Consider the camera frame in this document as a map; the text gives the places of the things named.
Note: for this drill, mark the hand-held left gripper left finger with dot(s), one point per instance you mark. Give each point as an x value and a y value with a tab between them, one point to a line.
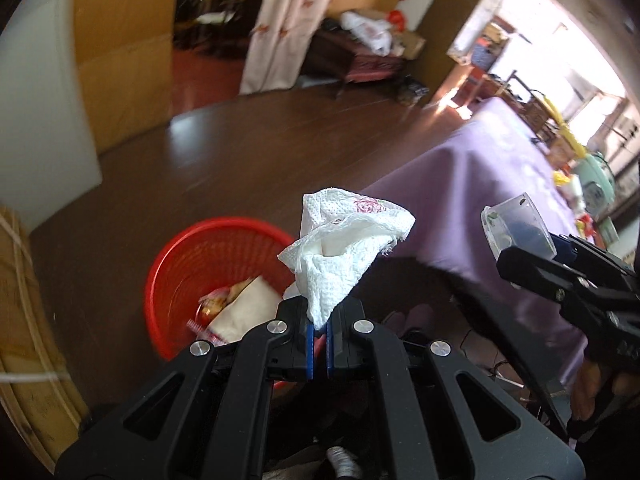
310	355

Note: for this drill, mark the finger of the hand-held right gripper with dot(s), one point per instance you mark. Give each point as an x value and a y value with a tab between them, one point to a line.
540	275
562	247

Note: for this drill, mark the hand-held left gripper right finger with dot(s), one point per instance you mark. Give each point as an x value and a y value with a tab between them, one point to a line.
330	355

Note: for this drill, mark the clear plastic cup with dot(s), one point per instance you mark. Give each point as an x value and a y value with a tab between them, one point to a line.
520	225

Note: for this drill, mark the brown paper napkin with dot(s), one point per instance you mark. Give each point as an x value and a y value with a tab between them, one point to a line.
245	310

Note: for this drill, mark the white floral tissue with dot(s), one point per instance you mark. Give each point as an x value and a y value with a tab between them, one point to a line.
340	260

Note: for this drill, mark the red snack packet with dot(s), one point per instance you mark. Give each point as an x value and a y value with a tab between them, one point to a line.
215	305

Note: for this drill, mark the red plastic basket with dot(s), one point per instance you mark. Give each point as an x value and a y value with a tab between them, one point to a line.
170	270

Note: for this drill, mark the person's right hand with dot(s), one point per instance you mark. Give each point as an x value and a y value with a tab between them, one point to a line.
595	385

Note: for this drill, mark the pale green rice cooker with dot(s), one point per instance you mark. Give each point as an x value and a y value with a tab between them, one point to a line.
595	185

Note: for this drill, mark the orange instant noodle cup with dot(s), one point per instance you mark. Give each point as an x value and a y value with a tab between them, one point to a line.
560	152

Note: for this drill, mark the purple printed tablecloth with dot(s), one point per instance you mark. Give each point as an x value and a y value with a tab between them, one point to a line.
475	170

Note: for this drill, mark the yellow handheld appliance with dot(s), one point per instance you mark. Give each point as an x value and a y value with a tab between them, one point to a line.
565	130

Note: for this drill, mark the cluttered storage shelf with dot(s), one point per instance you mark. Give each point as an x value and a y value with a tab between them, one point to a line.
482	47

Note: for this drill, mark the cardboard box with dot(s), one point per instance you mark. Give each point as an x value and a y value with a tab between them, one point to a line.
410	45

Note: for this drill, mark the dark wooden sideboard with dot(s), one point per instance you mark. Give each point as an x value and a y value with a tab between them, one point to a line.
360	65

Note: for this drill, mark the red paper lantern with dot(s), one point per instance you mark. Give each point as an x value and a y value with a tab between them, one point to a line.
397	21

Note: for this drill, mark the round plywood board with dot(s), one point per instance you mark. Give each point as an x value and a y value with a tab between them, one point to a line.
30	360

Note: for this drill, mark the white plastic bag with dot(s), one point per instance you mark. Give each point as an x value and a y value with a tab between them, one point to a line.
367	30

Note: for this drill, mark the floral pink curtain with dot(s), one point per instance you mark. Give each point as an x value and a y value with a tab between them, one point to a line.
285	25

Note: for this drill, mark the light wooden wardrobe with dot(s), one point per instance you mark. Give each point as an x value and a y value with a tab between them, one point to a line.
125	60

